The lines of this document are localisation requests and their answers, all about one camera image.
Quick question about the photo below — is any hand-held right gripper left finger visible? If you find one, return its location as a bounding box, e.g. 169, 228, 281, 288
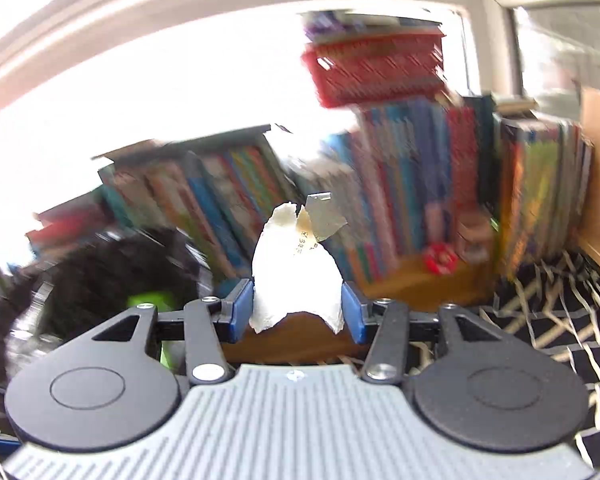
92, 279, 255, 387

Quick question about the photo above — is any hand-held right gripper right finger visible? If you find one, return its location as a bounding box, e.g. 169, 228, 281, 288
341, 281, 503, 386

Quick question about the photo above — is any white tissue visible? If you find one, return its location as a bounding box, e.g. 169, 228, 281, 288
249, 201, 343, 335

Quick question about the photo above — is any small paper slip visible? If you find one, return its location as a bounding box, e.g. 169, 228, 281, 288
292, 191, 348, 258

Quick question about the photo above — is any green snack packet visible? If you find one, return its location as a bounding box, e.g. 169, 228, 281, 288
125, 290, 173, 366

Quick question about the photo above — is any black trash bag bin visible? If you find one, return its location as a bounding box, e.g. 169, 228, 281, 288
0, 227, 216, 396

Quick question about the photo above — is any row of upright books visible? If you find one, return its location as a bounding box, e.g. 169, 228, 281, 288
97, 95, 496, 286

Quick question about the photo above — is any stack of flat books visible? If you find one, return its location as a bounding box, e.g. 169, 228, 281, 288
25, 202, 116, 256

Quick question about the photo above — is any row of thin picture books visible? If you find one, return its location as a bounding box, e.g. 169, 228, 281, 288
495, 110, 593, 281

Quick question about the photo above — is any small red toy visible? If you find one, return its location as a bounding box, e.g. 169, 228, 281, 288
422, 242, 458, 276

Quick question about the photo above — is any small jar with pink lid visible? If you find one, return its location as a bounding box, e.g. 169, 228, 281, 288
455, 210, 496, 263

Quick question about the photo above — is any dark flat book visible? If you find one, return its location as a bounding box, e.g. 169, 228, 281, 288
92, 125, 273, 163

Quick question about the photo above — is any black white patterned blanket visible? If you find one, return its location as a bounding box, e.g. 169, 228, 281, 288
340, 247, 600, 471

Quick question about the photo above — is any red plastic basket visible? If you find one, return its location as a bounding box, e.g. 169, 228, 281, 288
302, 30, 448, 108

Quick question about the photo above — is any white window frame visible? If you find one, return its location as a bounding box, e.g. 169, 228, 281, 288
0, 0, 600, 126

